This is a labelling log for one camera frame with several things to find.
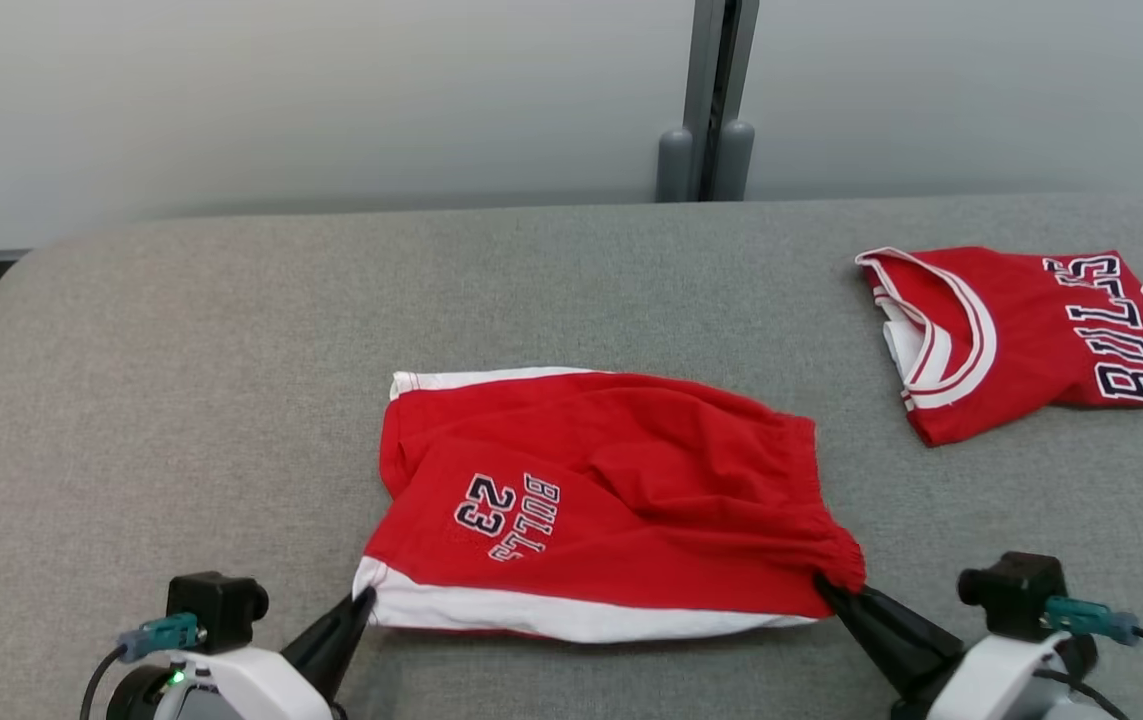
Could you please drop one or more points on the grey cylindrical post cap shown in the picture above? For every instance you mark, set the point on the grey cylindrical post cap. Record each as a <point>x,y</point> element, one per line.
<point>734,165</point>
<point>674,170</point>

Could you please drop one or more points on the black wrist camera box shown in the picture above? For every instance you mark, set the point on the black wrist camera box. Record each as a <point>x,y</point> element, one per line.
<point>1016,590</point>
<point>216,605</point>

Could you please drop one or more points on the grey metal partition post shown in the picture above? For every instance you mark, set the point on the grey metal partition post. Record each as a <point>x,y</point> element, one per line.
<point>721,70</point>

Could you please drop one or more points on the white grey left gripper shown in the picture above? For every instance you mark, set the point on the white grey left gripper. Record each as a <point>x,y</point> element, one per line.
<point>251,685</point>

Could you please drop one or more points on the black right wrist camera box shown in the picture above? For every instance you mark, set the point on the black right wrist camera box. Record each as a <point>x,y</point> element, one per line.
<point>1016,590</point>

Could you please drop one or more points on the red white Bulls jersey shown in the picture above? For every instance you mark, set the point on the red white Bulls jersey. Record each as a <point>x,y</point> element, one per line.
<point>1021,330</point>

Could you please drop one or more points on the red white Bulls shorts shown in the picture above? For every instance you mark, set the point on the red white Bulls shorts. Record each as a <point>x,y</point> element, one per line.
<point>631,480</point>

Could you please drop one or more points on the grey fabric sofa surface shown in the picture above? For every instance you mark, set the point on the grey fabric sofa surface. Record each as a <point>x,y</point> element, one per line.
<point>231,400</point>

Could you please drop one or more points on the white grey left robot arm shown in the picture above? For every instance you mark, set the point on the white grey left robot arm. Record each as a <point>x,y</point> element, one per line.
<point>136,700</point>

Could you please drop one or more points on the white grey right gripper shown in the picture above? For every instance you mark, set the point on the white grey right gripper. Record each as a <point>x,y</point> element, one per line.
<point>1001,680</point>

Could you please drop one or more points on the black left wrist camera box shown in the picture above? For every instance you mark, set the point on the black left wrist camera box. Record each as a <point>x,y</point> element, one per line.
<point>216,605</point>

